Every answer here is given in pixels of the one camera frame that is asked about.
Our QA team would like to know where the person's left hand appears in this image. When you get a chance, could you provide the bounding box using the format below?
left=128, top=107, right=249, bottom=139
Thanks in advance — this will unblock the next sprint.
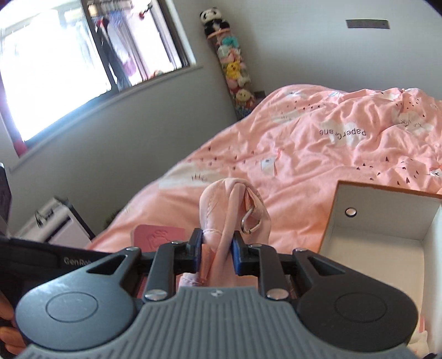
left=0, top=293, right=26, bottom=355

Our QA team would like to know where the silver aluminium case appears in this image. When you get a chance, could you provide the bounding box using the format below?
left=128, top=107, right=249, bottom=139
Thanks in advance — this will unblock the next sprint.
left=14, top=197, right=95, bottom=248

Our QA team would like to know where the pink patterned duvet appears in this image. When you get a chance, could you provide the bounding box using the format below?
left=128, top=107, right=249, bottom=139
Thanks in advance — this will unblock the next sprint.
left=91, top=85, right=441, bottom=253

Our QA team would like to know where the orange box white inside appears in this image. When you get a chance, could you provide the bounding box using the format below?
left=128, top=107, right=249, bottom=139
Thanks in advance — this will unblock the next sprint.
left=319, top=181, right=441, bottom=352

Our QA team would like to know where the panda plush toy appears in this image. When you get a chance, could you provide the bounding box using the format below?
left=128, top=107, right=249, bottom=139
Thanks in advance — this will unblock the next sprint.
left=199, top=7, right=230, bottom=37

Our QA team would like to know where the window with dark frame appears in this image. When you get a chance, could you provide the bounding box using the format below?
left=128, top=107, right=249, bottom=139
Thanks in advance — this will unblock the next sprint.
left=1, top=0, right=195, bottom=155

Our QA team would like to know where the grey wall plate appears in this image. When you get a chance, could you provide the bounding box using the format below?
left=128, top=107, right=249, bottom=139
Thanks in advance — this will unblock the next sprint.
left=345, top=19, right=390, bottom=29

